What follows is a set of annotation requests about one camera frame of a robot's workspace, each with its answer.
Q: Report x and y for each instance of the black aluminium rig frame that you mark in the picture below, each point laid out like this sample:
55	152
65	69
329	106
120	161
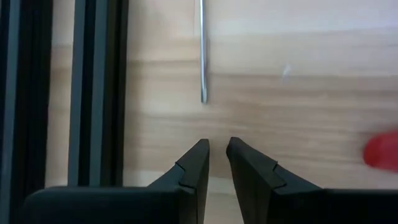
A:
31	93

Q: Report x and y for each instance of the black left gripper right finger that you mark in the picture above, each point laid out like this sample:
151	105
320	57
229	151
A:
295	205

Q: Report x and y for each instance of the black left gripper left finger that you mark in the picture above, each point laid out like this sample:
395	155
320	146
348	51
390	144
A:
124	205

